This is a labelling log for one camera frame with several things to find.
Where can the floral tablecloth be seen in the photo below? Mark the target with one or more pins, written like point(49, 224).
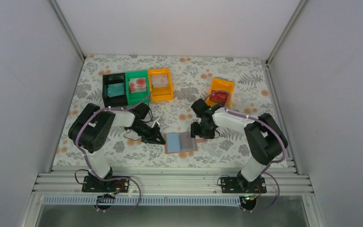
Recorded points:
point(191, 77)

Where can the aluminium mounting rail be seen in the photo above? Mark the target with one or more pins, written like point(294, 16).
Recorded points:
point(169, 186)

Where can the red white card stack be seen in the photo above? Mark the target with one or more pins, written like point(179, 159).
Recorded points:
point(137, 85)

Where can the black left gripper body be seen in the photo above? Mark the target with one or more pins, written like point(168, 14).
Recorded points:
point(145, 131)

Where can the orange storage bin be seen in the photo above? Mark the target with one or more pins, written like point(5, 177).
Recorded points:
point(220, 85)

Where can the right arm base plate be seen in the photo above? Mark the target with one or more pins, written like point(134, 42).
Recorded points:
point(233, 185)

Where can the yellow storage bin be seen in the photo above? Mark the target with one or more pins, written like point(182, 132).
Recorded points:
point(163, 93)

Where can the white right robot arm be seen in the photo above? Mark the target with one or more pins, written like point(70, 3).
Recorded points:
point(264, 137)

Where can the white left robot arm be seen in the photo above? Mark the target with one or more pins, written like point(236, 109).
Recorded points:
point(89, 133)

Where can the teal card stack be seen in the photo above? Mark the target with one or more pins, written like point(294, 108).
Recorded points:
point(115, 89)

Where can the green storage bin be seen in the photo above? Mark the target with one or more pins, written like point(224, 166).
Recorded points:
point(134, 98)

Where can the black storage bin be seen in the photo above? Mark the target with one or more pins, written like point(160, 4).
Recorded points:
point(118, 100)

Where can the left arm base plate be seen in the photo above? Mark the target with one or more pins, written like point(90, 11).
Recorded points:
point(93, 184)

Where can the white floral card stack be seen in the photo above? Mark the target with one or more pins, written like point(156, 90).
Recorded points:
point(158, 81)

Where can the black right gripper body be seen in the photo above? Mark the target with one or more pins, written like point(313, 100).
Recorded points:
point(204, 131)

